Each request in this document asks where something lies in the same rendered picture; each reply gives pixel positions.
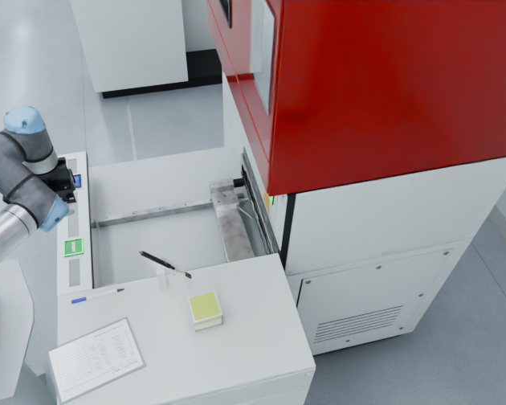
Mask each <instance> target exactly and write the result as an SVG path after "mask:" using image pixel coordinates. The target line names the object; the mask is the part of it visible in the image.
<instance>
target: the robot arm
mask: <svg viewBox="0 0 506 405"><path fill-rule="evenodd" d="M3 122H4V126H5V128H4V129H3V130H2V131H1V132H0V193H1V194H2V201H3V202H5V203H7V204H9V205H8V206H7V207H5V208H4V209H3V210H1V211H0V263H1V262H2V261H3V260H4V259H5V258H6V257H7V256H8V255H9V254H10V253H11V252H12V251H14V250H15V249H16V248H17V247H18V246H19V245H20V244H22V243H23V242H24V241H25V240H26V239H27V238H28V237H30V236H31V235H32V234H33V233H34V232H35V231H36V230H37V229H42V230H43V231H45V232H49V231H50V230H51V229H52V228H54V227H55V226H56V225H57V224H58V223H59V222H60V221H62V219H63V218H64V217H66V216H69V215H73V214H74V213H75V211H74V210H73V209H71V208H69V206H70V205H72V204H73V203H77V201H76V199H75V195H74V193H73V192H74V190H75V183H76V181H75V178H74V175H73V173H72V171H71V169H68V168H67V161H66V158H65V157H57V155H56V152H55V149H54V146H53V145H52V143H51V139H50V137H49V134H48V132H47V129H46V124H45V123H44V121H43V119H42V117H41V115H40V114H39V111H38V110H37V109H35V108H33V107H31V106H27V105H21V106H17V107H14V108H11V109H10V110H8V111H7V112H6V115H5V116H4V117H3ZM73 198H74V199H73Z"/></svg>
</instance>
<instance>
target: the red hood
mask: <svg viewBox="0 0 506 405"><path fill-rule="evenodd" d="M206 6H207V23H208V27H209V29H210V33H211V36H212V39H213V41H214V45H215V47H216V50H217V52H218V57H219V59H220V61H221V64H222V68H223V71H224V73H225V76H226V79H227V82H228V84H229V87H230V90H231V93H232V96H233V98H234V101H235V105H236V108H237V109H238V112H239V116H240V119H241V122H242V124H243V127H244V130H245V133H246V135H247V140H248V142H249V144H250V147H251V151H252V153H253V156H254V159H255V162H256V165H257V167H258V170H259V174H260V176H261V178H262V181H263V185H264V188H265V191H266V192H267V194H268V196H269V197H272V196H276V195H282V194H290V193H295V192H300V191H305V190H314V189H318V188H323V187H328V186H336V185H341V184H346V183H351V182H359V181H365V180H370V179H374V178H383V177H388V176H393V175H397V174H406V173H411V172H415V171H420V170H429V169H434V168H439V167H444V166H453V165H457V164H462V163H467V162H475V161H480V160H485V159H490V158H498V157H503V156H506V0H206Z"/></svg>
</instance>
